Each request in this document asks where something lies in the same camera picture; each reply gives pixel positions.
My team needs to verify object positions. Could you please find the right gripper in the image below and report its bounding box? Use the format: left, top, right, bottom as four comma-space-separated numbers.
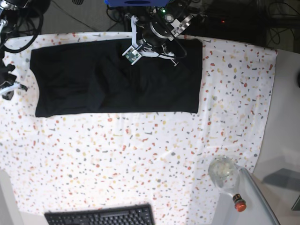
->
0, 63, 28, 91

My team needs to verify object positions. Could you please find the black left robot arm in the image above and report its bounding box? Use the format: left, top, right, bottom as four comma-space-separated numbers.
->
122, 0, 200, 66

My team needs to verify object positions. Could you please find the dark navy t-shirt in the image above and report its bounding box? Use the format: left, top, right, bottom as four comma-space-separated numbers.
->
30, 39, 203, 117

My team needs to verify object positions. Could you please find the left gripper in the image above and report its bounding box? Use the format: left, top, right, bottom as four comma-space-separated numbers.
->
125, 13, 179, 67

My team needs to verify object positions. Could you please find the speckled white tablecloth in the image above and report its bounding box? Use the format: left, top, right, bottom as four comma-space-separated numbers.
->
0, 32, 277, 225

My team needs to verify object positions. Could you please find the black keyboard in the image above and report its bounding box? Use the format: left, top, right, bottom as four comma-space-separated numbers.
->
44, 204, 155, 225

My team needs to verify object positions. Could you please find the blue box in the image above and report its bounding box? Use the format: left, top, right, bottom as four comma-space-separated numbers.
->
104, 0, 170, 7

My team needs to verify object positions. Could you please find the black power strip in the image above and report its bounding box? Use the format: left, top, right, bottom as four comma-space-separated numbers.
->
178, 12, 208, 24

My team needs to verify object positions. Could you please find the clear glass bottle red cap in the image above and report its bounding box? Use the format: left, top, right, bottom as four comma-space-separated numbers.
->
208, 156, 247, 212

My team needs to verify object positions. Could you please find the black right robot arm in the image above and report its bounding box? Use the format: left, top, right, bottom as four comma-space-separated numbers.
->
0, 0, 44, 95

